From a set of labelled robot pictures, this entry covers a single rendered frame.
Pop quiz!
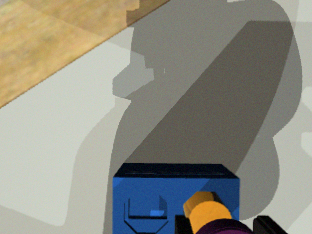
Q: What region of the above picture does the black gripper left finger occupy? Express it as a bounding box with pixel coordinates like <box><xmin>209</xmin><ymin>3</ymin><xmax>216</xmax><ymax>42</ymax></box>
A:
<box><xmin>174</xmin><ymin>215</ymin><xmax>194</xmax><ymax>234</ymax></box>

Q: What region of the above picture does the blue tube rack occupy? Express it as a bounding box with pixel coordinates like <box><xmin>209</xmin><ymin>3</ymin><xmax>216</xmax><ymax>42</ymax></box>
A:
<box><xmin>113</xmin><ymin>163</ymin><xmax>240</xmax><ymax>234</ymax></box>

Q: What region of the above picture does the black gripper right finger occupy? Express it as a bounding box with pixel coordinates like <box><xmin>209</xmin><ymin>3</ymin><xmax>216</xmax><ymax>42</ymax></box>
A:
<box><xmin>253</xmin><ymin>215</ymin><xmax>288</xmax><ymax>234</ymax></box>

